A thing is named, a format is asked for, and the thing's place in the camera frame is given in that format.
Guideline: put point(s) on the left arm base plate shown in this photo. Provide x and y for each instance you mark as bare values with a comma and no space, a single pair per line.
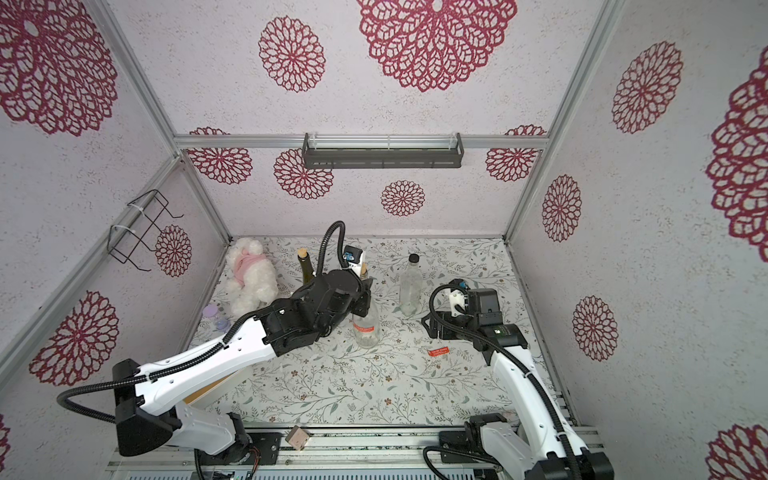
261,448

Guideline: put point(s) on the white plush toy pink shirt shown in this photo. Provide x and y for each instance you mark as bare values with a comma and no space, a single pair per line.
251,281

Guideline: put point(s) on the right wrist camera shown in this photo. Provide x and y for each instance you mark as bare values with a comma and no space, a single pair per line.
457,297

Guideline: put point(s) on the red peeled label sticker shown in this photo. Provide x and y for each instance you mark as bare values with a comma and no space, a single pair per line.
438,352

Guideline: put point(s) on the clear bottle with red label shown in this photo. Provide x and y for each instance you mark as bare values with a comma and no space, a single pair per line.
411,286

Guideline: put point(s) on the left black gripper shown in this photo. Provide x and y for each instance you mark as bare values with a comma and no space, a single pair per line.
363,293

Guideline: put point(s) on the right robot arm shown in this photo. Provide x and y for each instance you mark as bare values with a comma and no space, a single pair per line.
542,444

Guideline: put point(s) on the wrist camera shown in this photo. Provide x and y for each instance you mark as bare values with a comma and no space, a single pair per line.
457,297
353,256

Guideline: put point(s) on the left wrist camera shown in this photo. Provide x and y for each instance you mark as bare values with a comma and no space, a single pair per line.
353,256

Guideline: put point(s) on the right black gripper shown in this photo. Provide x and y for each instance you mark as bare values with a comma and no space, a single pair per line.
438,322

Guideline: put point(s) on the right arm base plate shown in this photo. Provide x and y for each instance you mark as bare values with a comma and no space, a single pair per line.
461,441

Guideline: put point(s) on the dark green wine bottle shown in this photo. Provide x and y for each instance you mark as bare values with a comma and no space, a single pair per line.
305,262

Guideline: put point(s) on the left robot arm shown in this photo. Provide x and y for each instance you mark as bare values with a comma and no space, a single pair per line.
154,412

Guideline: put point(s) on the small purple capped jar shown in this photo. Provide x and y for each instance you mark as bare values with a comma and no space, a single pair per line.
215,315

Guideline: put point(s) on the small wooden block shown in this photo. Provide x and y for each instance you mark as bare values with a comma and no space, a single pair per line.
297,438

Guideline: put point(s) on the black wall shelf rack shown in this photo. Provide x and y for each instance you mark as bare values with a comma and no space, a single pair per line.
368,151

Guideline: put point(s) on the tall clear corked bottle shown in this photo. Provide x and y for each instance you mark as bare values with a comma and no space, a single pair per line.
367,329

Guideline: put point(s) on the black wire wall basket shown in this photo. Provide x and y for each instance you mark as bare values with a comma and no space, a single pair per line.
125,238

